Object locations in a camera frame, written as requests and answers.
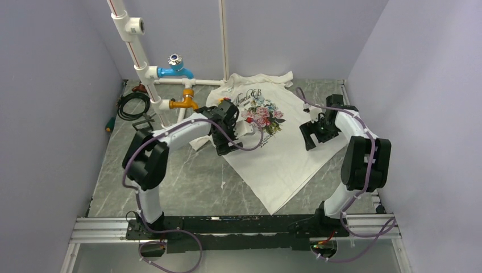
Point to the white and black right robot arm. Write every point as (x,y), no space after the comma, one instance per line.
(366,161)

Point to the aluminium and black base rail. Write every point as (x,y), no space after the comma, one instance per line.
(191,233)

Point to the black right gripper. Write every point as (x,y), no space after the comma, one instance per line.
(309,128)

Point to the white PVC pipe frame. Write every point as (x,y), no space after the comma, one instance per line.
(130,29)

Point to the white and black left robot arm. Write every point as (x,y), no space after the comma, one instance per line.
(146,160)

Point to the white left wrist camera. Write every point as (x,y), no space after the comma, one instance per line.
(244,128)

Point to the black rectangular frame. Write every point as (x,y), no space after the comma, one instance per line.
(145,125)

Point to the brown pipe fitting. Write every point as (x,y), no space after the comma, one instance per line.
(139,89)

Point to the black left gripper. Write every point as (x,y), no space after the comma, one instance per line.
(223,147)

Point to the orange plastic tap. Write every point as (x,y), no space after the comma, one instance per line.
(187,101)

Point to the white floral print t-shirt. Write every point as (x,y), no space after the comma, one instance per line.
(276,165)

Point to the blue plastic tap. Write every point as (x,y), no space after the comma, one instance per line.
(176,68)

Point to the green handled screwdriver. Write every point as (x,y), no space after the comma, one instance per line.
(110,125)

